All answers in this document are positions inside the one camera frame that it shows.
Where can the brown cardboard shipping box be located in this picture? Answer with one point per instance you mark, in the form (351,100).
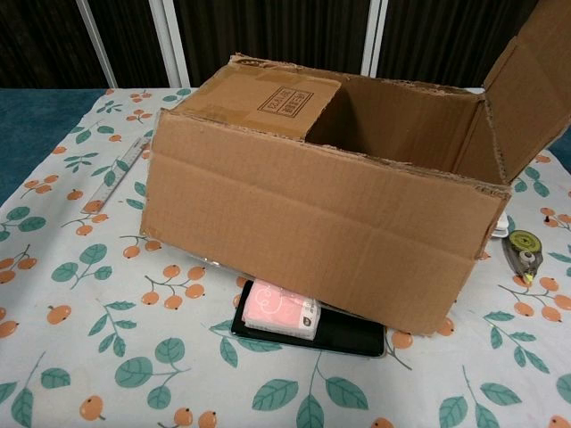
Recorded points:
(290,223)

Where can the pink tissue pack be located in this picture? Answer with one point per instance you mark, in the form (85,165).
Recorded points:
(276,312)

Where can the black smartphone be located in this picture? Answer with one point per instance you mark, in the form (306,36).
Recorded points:
(352,341)

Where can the transparent plastic ruler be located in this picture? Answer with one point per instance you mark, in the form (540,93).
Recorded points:
(111,178)

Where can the floral fruit print tablecloth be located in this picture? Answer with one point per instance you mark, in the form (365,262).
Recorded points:
(134,392)

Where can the green correction tape dispenser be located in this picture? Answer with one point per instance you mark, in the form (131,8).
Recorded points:
(524,249)

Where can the white frame post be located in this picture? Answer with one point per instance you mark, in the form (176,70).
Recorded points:
(171,40)
(374,31)

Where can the thin grey frame post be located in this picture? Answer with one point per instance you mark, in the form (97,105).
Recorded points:
(96,44)

